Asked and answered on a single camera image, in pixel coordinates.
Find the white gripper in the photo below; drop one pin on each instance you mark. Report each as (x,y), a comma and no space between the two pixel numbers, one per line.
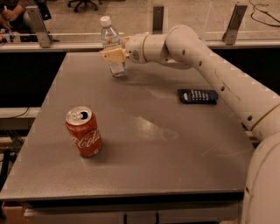
(134,47)

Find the clear plastic water bottle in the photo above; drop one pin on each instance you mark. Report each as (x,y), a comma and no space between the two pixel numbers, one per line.
(110,40)

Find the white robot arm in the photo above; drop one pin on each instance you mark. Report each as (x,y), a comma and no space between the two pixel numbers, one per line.
(255,105)

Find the red Coca-Cola can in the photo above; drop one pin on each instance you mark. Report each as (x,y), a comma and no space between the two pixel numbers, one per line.
(82,126)

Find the dark blue snack packet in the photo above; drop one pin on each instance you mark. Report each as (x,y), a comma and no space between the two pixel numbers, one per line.
(198,96)

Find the seated person in jeans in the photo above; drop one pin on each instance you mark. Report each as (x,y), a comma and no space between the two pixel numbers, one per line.
(14,18)

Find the cardboard box corner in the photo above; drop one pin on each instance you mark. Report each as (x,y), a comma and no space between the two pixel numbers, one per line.
(14,213)

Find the middle metal bracket post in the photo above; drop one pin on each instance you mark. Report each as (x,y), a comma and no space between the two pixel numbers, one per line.
(157,19)

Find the metal bracket post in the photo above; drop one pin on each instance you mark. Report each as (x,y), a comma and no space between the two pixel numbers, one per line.
(38,26)
(157,19)
(230,35)

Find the left metal bracket post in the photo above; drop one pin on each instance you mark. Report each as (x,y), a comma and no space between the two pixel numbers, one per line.
(38,26)

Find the right metal bracket post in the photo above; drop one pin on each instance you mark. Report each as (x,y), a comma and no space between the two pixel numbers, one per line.
(230,35)

